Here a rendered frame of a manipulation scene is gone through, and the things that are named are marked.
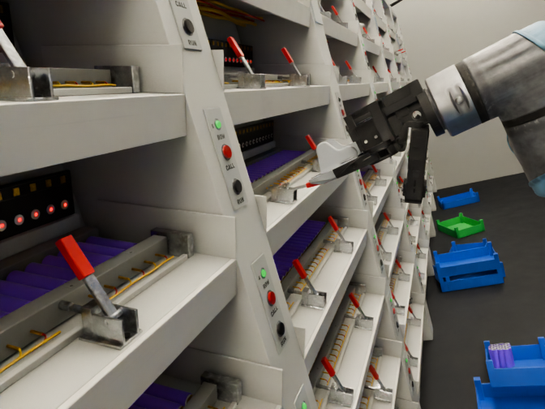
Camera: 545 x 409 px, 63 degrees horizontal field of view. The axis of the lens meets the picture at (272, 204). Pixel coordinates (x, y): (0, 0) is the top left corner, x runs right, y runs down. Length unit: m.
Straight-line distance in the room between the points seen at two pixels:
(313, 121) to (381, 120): 0.53
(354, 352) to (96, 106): 0.78
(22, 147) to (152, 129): 0.15
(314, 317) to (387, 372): 0.56
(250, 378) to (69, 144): 0.35
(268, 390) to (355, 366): 0.42
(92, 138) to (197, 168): 0.15
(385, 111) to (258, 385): 0.41
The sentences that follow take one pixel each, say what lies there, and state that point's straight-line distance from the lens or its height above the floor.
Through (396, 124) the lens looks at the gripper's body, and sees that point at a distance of 0.67.
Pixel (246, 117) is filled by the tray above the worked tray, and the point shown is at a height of 1.09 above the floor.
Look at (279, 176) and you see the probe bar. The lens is 0.85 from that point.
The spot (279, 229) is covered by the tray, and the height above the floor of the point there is 0.92.
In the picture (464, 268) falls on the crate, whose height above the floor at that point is 0.11.
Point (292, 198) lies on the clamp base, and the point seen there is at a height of 0.94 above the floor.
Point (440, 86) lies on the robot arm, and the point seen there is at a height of 1.05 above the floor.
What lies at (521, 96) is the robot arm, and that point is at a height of 1.01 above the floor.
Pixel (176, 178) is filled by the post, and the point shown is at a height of 1.04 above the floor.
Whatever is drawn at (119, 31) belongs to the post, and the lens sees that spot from 0.55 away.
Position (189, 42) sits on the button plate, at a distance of 0.54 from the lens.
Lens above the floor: 1.06
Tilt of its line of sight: 9 degrees down
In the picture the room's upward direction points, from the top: 16 degrees counter-clockwise
